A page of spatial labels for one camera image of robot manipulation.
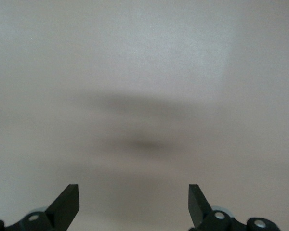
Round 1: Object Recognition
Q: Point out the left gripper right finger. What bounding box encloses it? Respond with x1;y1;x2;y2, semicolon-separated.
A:
187;184;281;231

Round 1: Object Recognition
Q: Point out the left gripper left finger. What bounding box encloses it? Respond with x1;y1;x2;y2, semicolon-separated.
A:
0;184;80;231

